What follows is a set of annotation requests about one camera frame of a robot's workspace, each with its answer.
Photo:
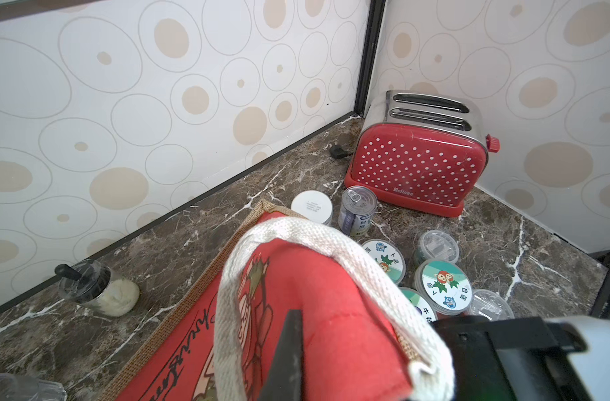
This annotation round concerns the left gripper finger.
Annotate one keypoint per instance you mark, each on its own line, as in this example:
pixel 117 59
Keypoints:
pixel 284 381

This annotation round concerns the burlap canvas bag red lining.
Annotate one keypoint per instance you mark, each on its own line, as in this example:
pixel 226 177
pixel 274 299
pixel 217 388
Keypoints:
pixel 362 338

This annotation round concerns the purple flower label jar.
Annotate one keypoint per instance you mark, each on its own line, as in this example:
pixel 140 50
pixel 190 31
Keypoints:
pixel 420 303

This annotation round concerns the orange label seed jar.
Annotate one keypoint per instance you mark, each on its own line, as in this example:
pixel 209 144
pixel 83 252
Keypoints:
pixel 388 257

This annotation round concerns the large white lid canister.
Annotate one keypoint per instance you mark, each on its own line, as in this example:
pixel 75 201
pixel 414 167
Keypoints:
pixel 314 205

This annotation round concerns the red green label jar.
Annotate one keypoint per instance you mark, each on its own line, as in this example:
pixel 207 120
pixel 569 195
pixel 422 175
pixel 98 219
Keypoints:
pixel 445 286

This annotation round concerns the teal label seed jar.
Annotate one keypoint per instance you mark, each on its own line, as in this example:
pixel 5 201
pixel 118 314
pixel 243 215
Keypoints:
pixel 436 245

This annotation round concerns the clear small seed jar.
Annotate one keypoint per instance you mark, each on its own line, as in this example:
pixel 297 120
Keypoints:
pixel 490 305

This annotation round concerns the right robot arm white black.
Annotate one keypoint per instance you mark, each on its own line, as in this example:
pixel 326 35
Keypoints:
pixel 531 358

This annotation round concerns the glass shaker jar black lid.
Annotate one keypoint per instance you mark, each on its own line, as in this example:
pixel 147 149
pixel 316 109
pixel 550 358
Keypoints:
pixel 97 287

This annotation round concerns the red silver toaster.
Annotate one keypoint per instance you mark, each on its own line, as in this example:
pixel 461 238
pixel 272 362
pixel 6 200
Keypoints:
pixel 421 152

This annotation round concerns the clear plastic cup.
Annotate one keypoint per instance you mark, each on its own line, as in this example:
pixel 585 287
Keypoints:
pixel 23 388

